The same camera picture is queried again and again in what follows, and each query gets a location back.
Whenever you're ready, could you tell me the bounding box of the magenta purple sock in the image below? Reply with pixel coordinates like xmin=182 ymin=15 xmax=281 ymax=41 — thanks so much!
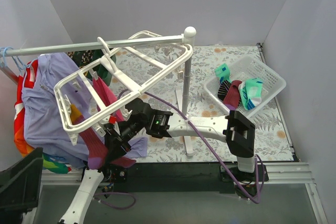
xmin=223 ymin=80 xmax=241 ymax=110
xmin=79 ymin=127 xmax=136 ymax=169

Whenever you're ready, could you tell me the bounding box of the teal patterned sock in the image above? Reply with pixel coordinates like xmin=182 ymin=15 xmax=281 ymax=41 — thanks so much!
xmin=214 ymin=63 xmax=232 ymax=84

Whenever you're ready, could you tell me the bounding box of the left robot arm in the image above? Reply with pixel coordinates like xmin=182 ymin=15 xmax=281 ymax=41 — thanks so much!
xmin=1 ymin=148 xmax=112 ymax=223

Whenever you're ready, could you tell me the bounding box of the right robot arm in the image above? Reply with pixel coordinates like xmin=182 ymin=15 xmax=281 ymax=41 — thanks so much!
xmin=101 ymin=98 xmax=267 ymax=183

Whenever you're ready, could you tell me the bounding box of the white sock drying hanger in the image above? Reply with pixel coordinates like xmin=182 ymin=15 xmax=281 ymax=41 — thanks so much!
xmin=61 ymin=44 xmax=185 ymax=135

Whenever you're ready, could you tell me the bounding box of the pink sock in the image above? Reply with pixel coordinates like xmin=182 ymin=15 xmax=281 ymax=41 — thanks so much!
xmin=93 ymin=77 xmax=124 ymax=122

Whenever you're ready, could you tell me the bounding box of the red rainbow garment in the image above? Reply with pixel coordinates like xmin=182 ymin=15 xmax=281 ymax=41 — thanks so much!
xmin=14 ymin=59 xmax=71 ymax=174

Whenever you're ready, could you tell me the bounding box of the lavender shirt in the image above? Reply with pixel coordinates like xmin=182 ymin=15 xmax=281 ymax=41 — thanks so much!
xmin=20 ymin=52 xmax=148 ymax=168

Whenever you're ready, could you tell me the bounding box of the yellow orange sock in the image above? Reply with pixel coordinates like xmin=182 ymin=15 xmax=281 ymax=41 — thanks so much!
xmin=66 ymin=50 xmax=94 ymax=67

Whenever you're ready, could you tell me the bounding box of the grey clothes rack stand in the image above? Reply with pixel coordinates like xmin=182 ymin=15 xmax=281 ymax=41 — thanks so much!
xmin=7 ymin=27 xmax=196 ymax=145

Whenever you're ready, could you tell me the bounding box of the white plastic basket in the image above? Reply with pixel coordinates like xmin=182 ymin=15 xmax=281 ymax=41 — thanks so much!
xmin=204 ymin=56 xmax=286 ymax=118

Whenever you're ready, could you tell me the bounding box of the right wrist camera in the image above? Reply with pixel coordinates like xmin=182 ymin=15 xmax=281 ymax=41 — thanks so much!
xmin=104 ymin=115 xmax=120 ymax=134

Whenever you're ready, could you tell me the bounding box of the blue wire hanger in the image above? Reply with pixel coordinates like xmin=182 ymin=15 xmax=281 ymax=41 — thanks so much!
xmin=1 ymin=47 xmax=28 ymax=71

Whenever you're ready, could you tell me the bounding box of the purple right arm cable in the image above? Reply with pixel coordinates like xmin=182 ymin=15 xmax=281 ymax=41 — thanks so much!
xmin=117 ymin=89 xmax=264 ymax=205

